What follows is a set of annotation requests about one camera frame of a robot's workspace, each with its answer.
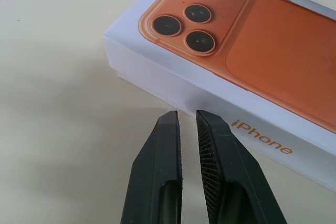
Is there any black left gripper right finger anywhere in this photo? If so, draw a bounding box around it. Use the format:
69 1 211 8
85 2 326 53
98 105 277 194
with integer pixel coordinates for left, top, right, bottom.
195 110 288 224

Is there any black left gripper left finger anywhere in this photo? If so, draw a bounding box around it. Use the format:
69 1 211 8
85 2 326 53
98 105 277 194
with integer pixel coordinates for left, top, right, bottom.
120 110 184 224

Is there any white iPhone box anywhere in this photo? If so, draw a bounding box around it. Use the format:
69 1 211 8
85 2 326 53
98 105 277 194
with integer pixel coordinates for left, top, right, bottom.
103 0 336 192

